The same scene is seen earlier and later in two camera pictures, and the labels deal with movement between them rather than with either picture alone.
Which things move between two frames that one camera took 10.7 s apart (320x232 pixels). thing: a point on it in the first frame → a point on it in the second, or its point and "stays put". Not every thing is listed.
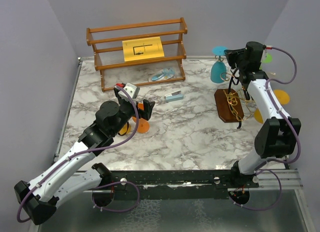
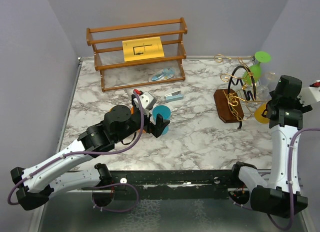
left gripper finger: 148,107 → 157,129
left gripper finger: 116,89 → 133,96
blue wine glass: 218,71 → 165,111
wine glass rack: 234,103 stays put
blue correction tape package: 165,73 stays put
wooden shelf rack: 146,53 stays put
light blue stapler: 174,95 stays put
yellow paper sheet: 142,48 stays put
